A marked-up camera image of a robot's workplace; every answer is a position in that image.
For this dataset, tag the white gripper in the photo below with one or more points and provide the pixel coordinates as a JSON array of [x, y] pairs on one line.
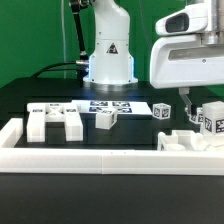
[[190, 48]]

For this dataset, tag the white chair seat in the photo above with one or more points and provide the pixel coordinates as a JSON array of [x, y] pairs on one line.
[[188, 140]]

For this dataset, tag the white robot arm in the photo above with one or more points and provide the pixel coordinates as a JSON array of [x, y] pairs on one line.
[[110, 66]]

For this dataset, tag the white tagged cube right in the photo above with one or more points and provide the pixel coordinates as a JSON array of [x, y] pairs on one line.
[[198, 117]]

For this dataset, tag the white tagged cube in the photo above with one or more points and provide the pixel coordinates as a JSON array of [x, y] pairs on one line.
[[161, 111], [198, 117]]

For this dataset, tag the white tagged cube middle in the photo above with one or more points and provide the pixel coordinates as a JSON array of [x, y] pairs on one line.
[[161, 111]]

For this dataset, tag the white flat tag board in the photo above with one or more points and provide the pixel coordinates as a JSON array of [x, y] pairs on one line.
[[123, 107]]

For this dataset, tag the black raised platform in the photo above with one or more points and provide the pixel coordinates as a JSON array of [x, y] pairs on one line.
[[15, 95]]

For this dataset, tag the white U-shaped boundary fence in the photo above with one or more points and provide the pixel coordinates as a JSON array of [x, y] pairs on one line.
[[43, 160]]

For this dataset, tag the white chair back frame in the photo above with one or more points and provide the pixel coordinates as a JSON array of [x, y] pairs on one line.
[[42, 113]]

